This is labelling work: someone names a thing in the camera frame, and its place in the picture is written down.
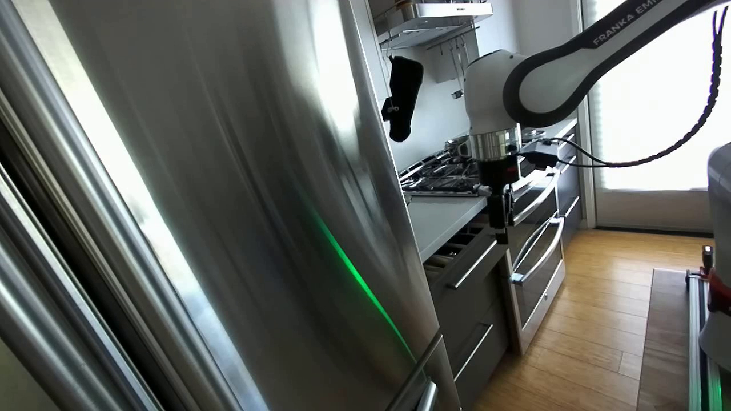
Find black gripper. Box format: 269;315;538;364
478;156;527;246

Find grey drawer with steel handle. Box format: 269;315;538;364
423;223;511;307

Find stainless steel oven range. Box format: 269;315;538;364
396;132;570;356

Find black oven mitt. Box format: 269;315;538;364
379;55;425;144

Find glass patio door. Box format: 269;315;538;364
578;0;731;235

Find brown floor rug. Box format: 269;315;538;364
634;267;692;411

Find steel range hood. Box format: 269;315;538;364
372;0;496;53

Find stainless steel refrigerator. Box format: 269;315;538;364
0;0;464;411

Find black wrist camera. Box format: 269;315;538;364
519;145;562;174

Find grey cabinet with steel handles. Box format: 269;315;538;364
553;119;584;240

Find grey deep drawer steel handle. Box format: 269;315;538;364
434;285;511;411

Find metal floor rail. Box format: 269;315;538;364
682;269;725;411

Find black braided cable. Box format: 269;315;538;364
522;5;731;172

